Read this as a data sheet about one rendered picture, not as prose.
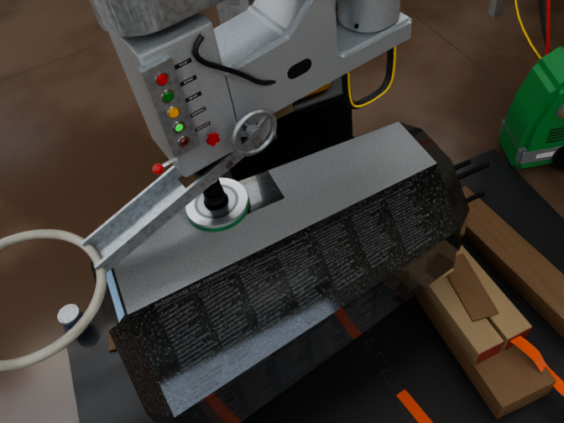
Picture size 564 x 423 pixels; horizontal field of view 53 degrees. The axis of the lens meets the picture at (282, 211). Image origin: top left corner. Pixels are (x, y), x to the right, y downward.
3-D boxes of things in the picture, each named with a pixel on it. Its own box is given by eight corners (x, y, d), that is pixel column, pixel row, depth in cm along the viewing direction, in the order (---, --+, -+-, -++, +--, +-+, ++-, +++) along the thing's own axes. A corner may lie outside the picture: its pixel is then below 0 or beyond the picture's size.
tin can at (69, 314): (92, 327, 268) (81, 314, 258) (74, 340, 265) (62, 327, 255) (84, 313, 273) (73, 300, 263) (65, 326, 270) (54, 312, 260)
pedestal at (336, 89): (208, 165, 328) (174, 60, 270) (312, 127, 337) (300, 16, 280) (247, 249, 287) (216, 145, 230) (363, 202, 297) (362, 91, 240)
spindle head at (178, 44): (251, 93, 185) (224, -39, 150) (289, 128, 172) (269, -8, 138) (154, 145, 175) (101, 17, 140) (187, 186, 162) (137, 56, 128)
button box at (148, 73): (195, 139, 155) (166, 52, 133) (200, 144, 153) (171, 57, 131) (169, 154, 152) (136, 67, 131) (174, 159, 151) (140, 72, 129)
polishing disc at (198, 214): (248, 177, 197) (248, 174, 196) (248, 225, 184) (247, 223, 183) (189, 183, 199) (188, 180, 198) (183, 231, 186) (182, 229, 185)
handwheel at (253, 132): (263, 125, 171) (255, 85, 159) (282, 143, 165) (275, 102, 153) (221, 148, 167) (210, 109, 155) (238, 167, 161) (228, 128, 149)
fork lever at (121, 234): (250, 105, 186) (244, 95, 182) (283, 135, 175) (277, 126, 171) (86, 242, 181) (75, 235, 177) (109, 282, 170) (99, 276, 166)
